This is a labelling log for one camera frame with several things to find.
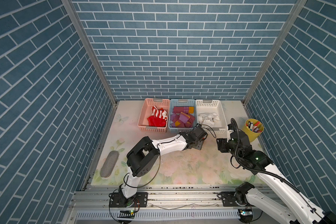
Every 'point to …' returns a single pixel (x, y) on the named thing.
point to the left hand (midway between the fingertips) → (201, 143)
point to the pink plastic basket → (146, 113)
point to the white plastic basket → (214, 106)
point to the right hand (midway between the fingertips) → (222, 139)
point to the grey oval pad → (108, 167)
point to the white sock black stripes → (208, 119)
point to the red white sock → (156, 122)
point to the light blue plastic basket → (182, 102)
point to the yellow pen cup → (253, 128)
